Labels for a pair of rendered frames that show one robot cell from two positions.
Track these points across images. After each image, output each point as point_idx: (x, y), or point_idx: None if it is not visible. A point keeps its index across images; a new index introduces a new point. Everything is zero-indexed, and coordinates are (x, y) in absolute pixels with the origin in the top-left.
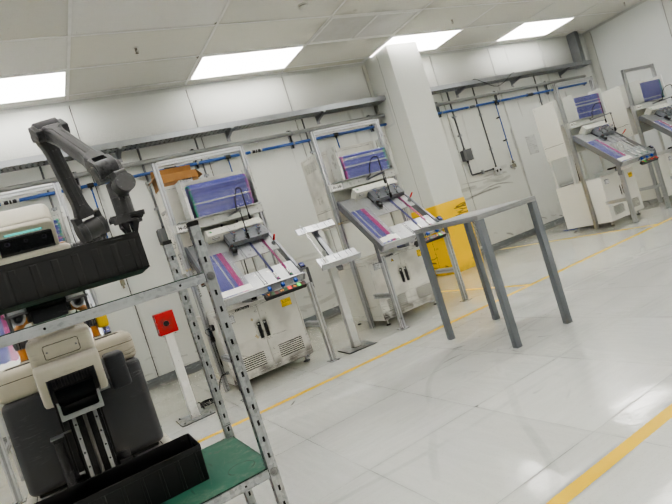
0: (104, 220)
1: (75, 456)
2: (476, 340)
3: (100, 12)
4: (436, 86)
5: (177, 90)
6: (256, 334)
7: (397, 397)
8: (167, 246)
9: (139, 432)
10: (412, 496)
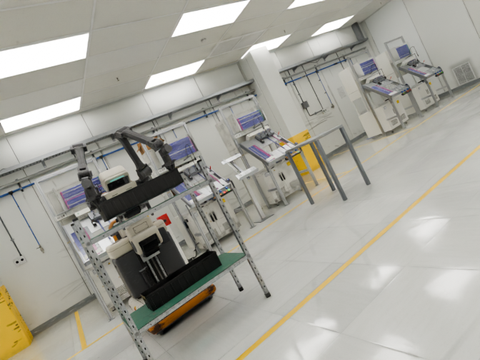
0: (149, 168)
1: (151, 278)
2: (325, 201)
3: (101, 63)
4: (281, 68)
5: (138, 96)
6: (210, 220)
7: (291, 233)
8: (181, 174)
9: (176, 264)
10: (306, 263)
